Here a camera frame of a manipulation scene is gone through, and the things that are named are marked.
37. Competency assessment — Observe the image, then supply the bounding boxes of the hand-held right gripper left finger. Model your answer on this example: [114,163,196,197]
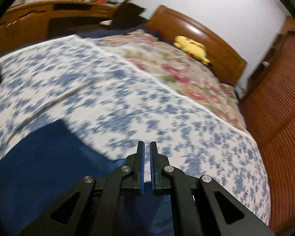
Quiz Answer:
[18,141,146,236]

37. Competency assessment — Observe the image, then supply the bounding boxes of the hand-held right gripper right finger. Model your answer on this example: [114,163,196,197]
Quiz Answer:
[149,141,277,236]

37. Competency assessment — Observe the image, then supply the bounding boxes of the navy blue jacket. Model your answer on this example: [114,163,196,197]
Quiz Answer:
[0,121,174,236]

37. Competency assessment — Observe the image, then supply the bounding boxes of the blue floral bed sheet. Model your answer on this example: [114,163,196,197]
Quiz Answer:
[0,34,271,227]

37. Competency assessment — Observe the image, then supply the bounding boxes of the pink floral quilt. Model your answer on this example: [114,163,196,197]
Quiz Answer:
[93,29,248,131]

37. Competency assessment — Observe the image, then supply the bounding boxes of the yellow plush toy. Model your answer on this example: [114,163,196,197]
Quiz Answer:
[174,36,211,66]

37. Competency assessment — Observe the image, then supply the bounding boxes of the wooden louvered wardrobe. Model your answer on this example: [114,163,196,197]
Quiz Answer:
[240,16,295,236]

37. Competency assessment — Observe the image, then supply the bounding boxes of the wooden headboard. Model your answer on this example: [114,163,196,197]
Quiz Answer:
[146,4,248,87]

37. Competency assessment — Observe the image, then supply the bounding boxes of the black chair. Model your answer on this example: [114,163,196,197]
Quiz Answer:
[112,0,147,30]

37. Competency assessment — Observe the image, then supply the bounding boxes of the wooden desk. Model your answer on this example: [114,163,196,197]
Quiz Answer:
[0,0,128,53]

